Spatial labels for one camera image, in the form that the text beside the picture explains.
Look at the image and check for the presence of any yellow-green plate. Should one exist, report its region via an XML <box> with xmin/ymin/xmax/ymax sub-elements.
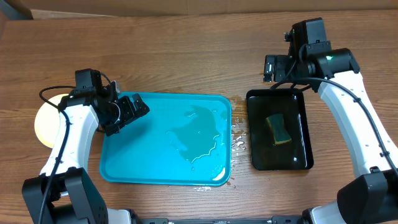
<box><xmin>34</xmin><ymin>103</ymin><xmax>60</xmax><ymax>148</ymax></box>

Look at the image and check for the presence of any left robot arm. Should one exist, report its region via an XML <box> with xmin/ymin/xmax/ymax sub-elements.
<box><xmin>22</xmin><ymin>68</ymin><xmax>150</xmax><ymax>223</ymax></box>

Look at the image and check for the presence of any green yellow sponge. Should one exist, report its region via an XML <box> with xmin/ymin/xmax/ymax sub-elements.
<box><xmin>266</xmin><ymin>114</ymin><xmax>292</xmax><ymax>145</ymax></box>

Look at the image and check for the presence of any black plastic tray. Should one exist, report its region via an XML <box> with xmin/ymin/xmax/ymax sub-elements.
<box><xmin>246</xmin><ymin>89</ymin><xmax>314</xmax><ymax>170</ymax></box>

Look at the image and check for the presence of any blue plastic tray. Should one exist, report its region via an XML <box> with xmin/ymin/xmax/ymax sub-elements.
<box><xmin>99</xmin><ymin>92</ymin><xmax>232</xmax><ymax>187</ymax></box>

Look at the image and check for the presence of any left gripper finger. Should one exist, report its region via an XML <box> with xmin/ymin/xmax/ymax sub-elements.
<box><xmin>132</xmin><ymin>93</ymin><xmax>150</xmax><ymax>118</ymax></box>
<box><xmin>104</xmin><ymin>103</ymin><xmax>131</xmax><ymax>136</ymax></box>

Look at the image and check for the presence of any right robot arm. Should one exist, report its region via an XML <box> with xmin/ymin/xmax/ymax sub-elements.
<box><xmin>264</xmin><ymin>18</ymin><xmax>397</xmax><ymax>223</ymax></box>

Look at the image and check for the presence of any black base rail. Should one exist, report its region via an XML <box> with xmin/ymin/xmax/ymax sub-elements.
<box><xmin>132</xmin><ymin>215</ymin><xmax>312</xmax><ymax>224</ymax></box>

